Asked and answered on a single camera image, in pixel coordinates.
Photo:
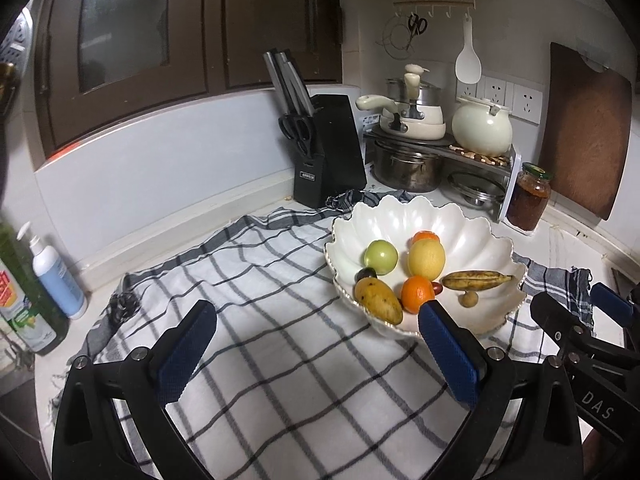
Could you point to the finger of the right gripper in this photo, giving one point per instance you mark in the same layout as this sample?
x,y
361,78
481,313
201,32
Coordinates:
x,y
566,330
621,310

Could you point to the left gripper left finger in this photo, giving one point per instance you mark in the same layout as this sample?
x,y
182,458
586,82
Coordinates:
x,y
89,442

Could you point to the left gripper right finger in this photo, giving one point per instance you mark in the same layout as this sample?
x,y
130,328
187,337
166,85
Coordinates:
x,y
544,442

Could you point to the small brown longan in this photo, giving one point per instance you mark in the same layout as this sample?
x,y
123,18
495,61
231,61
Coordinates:
x,y
469,299

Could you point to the overripe yellow-brown banana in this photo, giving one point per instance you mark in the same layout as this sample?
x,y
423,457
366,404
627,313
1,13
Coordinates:
x,y
475,281

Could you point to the large orange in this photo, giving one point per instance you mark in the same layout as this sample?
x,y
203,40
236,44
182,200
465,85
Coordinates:
x,y
415,292

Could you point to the yellow lemon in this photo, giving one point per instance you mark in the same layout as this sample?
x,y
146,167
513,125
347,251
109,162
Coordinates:
x,y
427,258

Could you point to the yellow-brown mango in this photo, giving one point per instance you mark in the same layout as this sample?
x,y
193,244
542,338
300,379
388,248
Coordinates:
x,y
379,300

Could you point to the small orange mandarin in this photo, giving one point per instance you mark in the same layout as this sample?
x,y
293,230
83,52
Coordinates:
x,y
424,235

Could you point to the dark purple plum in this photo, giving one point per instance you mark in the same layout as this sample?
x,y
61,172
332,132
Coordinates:
x,y
365,273

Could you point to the green apple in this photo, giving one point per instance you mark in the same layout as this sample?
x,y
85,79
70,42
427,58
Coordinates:
x,y
381,256

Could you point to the checkered white-grey kitchen towel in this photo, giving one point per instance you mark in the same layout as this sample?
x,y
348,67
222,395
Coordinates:
x,y
293,385

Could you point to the white scalloped ceramic bowl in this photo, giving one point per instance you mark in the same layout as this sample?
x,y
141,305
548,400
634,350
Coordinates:
x,y
469,245

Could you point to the green dish soap bottle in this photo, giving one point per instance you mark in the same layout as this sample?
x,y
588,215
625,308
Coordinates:
x,y
25,305

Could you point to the glass jar of sauce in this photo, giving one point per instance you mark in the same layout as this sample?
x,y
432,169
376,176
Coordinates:
x,y
530,197

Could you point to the blue pump soap bottle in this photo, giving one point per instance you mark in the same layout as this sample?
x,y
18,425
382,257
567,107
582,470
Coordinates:
x,y
53,273

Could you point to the steel pot lid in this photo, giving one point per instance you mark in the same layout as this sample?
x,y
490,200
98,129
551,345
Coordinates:
x,y
477,191

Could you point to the metal corner shelf rack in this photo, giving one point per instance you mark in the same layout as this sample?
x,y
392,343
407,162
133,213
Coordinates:
x,y
502,169

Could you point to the brown wooden cutting board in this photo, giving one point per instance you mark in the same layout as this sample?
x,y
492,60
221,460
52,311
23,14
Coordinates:
x,y
587,130

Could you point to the large stainless steel pot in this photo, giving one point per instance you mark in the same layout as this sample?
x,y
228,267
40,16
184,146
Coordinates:
x,y
406,170

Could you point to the cream ceramic casserole pot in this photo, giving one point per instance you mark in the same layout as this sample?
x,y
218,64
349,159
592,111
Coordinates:
x,y
482,126

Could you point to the black knife block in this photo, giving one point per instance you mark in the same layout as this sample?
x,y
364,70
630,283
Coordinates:
x,y
337,165

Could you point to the steel pot with lid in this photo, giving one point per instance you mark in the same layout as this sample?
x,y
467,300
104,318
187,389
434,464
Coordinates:
x,y
412,88

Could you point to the white rice spoon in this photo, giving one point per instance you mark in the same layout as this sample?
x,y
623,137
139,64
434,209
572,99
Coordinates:
x,y
468,68

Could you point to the hanging small scissors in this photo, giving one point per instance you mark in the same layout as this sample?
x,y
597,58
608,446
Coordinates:
x,y
416,26

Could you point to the dark wooden cabinet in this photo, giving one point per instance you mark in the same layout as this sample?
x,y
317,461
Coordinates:
x,y
99,62

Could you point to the white wall power outlets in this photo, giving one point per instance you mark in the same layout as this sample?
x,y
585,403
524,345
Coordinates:
x,y
523,101

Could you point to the cream saucepan with handle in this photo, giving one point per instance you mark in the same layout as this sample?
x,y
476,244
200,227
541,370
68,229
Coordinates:
x,y
409,120

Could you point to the black-handled scissors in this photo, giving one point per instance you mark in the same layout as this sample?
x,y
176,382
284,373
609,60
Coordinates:
x,y
299,129

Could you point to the steel knife handles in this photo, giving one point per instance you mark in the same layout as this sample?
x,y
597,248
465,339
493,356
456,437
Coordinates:
x,y
289,86

